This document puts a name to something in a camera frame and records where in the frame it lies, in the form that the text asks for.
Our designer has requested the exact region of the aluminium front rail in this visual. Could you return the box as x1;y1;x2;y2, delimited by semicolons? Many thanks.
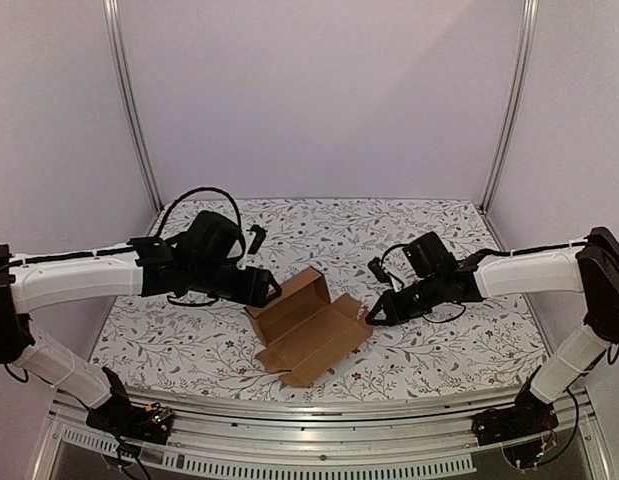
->
32;388;616;479

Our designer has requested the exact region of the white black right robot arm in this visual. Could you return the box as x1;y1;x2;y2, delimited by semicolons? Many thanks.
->
365;227;619;436

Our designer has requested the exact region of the aluminium frame post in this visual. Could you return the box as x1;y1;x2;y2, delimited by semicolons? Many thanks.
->
480;0;539;216
102;0;163;213

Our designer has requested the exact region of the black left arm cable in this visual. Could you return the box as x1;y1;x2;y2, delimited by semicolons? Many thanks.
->
153;186;243;241

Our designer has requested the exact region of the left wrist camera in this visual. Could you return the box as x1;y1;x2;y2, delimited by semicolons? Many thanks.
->
244;224;267;258

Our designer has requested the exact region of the floral patterned table mat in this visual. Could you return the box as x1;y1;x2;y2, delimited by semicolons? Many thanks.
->
91;199;547;403

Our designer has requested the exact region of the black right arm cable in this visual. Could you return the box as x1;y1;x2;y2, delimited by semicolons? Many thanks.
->
381;239;595;266

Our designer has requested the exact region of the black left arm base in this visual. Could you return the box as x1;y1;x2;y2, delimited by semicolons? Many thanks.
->
86;399;175;445

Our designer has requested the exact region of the right aluminium frame post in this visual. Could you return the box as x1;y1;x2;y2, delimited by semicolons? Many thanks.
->
480;0;539;216

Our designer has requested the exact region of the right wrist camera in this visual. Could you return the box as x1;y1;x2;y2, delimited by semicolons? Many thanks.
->
367;257;397;289

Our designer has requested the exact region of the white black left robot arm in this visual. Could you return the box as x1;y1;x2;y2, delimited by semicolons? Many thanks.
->
0;211;282;434

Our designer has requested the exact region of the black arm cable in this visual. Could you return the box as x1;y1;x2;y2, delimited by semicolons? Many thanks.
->
381;239;595;266
153;186;243;241

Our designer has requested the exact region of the left aluminium frame post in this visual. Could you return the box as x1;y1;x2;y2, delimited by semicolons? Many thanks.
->
102;0;163;213

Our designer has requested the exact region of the brown cardboard box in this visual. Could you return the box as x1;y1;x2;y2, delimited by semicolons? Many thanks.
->
245;267;373;388

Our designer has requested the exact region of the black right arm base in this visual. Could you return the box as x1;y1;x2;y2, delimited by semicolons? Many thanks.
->
471;405;559;446

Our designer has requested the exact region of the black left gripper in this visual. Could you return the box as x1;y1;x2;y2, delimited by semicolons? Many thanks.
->
188;260;282;308

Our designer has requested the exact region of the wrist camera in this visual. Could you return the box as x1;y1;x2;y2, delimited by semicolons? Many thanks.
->
367;257;397;289
244;224;267;258

